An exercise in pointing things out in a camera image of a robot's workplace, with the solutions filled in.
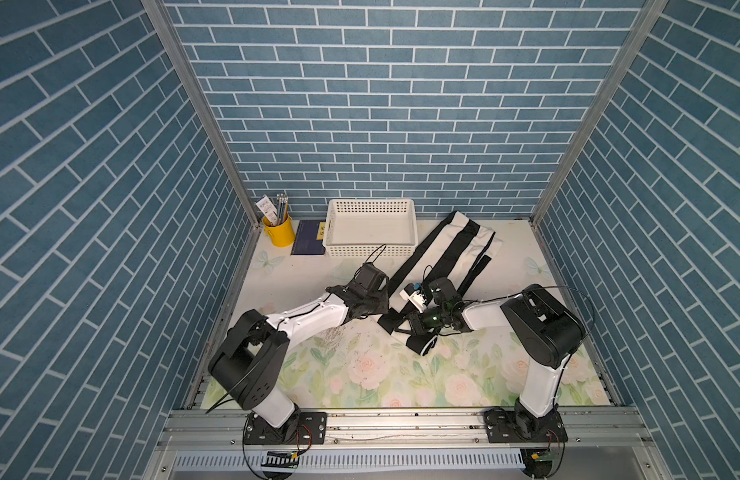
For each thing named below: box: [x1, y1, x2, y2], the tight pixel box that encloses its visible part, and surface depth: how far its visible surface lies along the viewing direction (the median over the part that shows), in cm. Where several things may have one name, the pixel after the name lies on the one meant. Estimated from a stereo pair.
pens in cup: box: [276, 193, 289, 225], surface depth 107 cm
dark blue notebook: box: [291, 220, 326, 255], surface depth 114 cm
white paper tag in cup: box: [256, 196, 279, 226], surface depth 107 cm
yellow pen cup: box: [262, 214, 295, 248], surface depth 108 cm
